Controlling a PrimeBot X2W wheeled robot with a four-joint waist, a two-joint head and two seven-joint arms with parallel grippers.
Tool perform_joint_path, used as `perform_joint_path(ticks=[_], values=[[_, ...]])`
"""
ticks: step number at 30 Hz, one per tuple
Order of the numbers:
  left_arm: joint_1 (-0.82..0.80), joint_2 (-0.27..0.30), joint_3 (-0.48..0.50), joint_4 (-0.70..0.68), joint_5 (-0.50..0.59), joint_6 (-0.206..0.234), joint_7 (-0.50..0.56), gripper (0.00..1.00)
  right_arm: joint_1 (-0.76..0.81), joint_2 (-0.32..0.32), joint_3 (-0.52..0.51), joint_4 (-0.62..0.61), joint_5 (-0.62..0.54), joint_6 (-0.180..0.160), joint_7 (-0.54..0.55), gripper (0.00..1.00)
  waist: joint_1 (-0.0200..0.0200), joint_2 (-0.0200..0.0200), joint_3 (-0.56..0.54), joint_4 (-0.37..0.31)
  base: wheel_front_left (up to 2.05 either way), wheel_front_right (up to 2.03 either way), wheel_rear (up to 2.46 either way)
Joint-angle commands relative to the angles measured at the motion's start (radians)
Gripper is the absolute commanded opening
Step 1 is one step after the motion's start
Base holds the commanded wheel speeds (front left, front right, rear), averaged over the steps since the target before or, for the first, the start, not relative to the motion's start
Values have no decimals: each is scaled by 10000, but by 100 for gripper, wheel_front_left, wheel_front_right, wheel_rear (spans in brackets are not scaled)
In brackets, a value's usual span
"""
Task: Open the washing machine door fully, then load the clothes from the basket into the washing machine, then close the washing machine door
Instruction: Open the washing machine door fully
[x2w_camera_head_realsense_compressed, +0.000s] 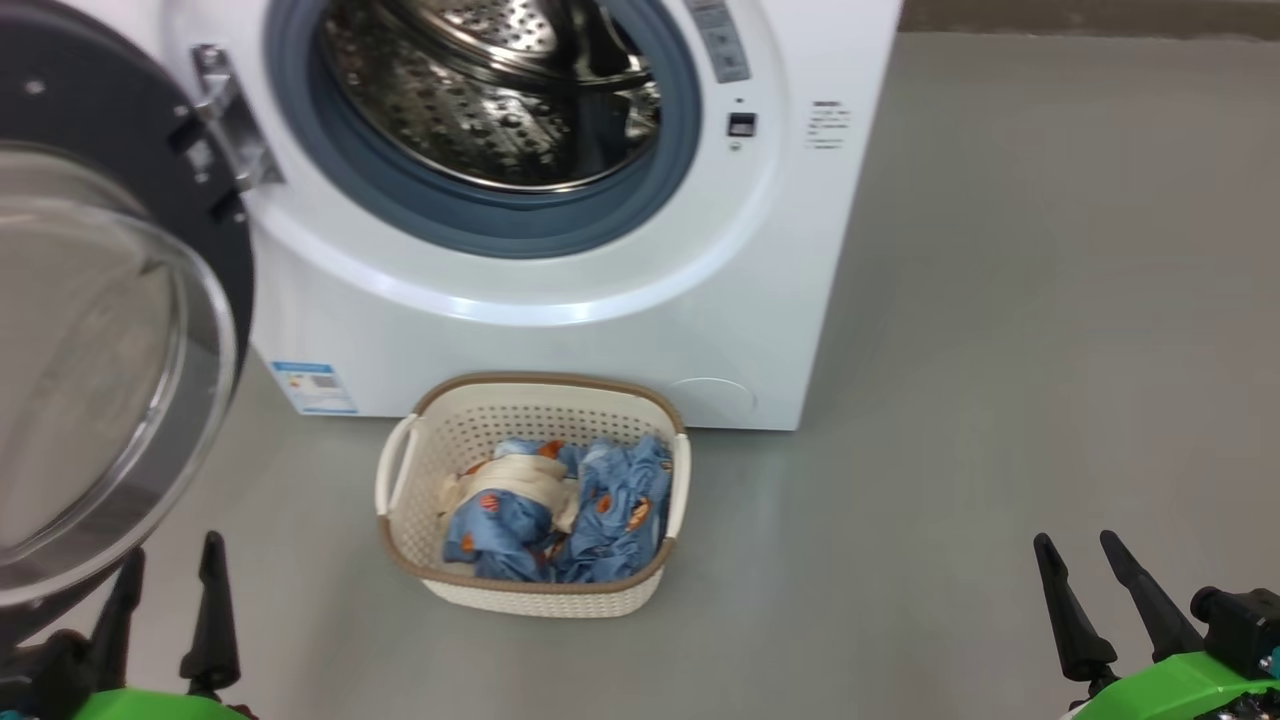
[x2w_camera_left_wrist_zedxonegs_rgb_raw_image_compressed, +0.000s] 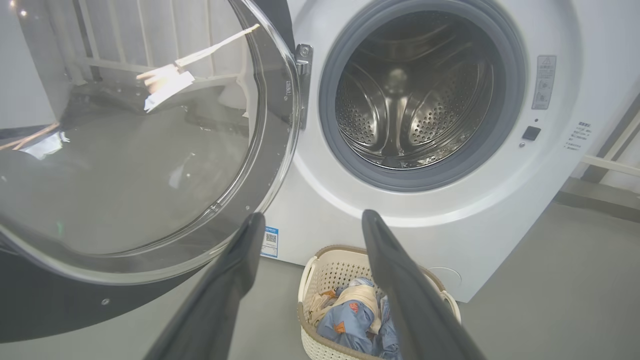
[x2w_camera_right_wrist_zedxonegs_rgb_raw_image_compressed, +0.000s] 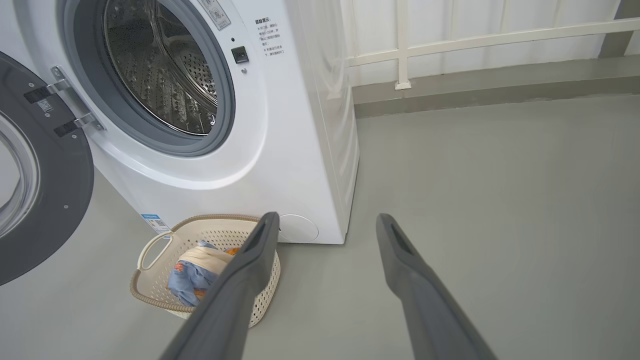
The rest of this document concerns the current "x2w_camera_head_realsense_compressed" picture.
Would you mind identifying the small printed text label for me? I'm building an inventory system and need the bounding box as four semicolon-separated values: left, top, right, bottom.
808;100;853;151

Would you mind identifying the cream perforated laundry basket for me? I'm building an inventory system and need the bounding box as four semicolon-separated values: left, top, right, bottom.
375;372;692;619

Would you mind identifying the white front-load washing machine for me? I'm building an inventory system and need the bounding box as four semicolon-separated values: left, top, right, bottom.
60;0;904;433

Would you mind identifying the blue printed garment beige lining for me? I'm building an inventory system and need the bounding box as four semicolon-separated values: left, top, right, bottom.
437;438;586;583

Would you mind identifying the blue energy label sticker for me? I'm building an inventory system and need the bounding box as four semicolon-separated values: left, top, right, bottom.
270;361;358;416

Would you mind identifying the grey instruction sticker strip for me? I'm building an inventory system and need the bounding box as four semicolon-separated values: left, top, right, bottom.
685;0;751;84

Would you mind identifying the metal door hinge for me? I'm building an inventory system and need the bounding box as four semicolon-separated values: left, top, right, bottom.
190;44;286;191

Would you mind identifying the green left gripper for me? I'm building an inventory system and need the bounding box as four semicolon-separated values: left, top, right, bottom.
65;531;256;720

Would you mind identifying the round white filter cover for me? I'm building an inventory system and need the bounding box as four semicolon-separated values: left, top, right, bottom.
668;377;758;426

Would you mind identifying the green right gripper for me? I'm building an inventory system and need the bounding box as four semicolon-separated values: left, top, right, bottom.
1033;530;1280;720

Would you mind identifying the black round glass washer door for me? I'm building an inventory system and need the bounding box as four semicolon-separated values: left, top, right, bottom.
0;0;256;651

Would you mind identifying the stainless steel washing machine drum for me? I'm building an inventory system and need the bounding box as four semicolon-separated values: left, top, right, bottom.
320;0;663;193

